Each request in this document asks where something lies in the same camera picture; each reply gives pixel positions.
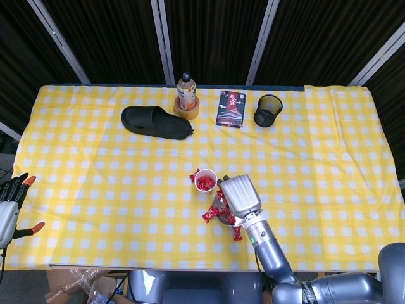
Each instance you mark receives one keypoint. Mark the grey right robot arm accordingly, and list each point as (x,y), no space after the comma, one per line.
(269,250)

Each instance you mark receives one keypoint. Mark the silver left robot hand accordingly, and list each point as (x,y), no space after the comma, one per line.
(6,218)

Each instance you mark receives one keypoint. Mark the black rubber slipper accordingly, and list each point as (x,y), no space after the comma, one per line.
(164,126)

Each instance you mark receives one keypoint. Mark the white partition frame post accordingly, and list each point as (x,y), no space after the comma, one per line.
(379,60)
(164,41)
(9,130)
(262,41)
(59,41)

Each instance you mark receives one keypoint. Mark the drink bottle with orange label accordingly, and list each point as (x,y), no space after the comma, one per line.
(186,92)

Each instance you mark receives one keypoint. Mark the brown cardboard box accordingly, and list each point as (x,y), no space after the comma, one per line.
(60,285)

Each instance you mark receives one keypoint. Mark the silver metal plate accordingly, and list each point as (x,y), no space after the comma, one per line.
(239,223)

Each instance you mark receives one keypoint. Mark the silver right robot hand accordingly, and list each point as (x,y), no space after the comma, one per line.
(242,196)

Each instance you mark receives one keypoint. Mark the dark corrugated partition panel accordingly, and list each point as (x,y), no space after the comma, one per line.
(110,38)
(316,38)
(392,95)
(25,63)
(215,38)

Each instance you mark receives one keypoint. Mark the yellow white checkered tablecloth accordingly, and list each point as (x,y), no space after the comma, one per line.
(95,158)

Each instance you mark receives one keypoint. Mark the black mesh pen holder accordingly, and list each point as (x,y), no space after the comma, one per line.
(265,114)

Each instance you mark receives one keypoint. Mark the clear plastic wrap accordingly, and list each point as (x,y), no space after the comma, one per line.
(95,293)

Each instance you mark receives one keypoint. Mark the white paper cup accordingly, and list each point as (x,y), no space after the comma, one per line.
(205,172)

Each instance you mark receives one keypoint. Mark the brown packing tape roll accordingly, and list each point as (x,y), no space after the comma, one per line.
(186,114)

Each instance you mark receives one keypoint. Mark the dark blue printed box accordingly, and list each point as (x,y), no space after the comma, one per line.
(229,114)

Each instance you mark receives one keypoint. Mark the grey robot torso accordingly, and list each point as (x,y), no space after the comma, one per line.
(196,291)

